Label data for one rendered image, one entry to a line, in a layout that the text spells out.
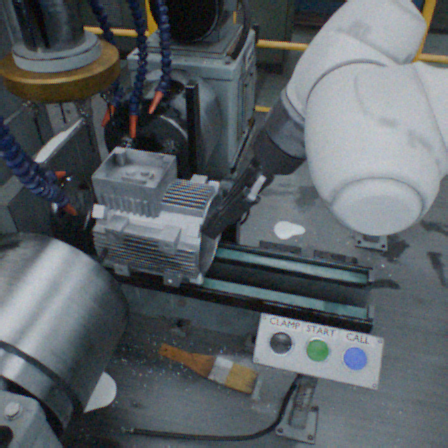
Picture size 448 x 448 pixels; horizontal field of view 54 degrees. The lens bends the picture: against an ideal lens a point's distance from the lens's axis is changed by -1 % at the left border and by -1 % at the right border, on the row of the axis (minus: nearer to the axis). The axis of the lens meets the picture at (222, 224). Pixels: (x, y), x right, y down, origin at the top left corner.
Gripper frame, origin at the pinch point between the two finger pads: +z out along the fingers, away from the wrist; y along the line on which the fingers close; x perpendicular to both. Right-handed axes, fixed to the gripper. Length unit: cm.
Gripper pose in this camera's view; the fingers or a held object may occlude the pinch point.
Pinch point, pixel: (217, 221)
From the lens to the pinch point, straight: 73.7
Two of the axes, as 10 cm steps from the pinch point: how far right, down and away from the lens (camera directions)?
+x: 8.4, 5.1, 1.7
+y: -2.5, 6.5, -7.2
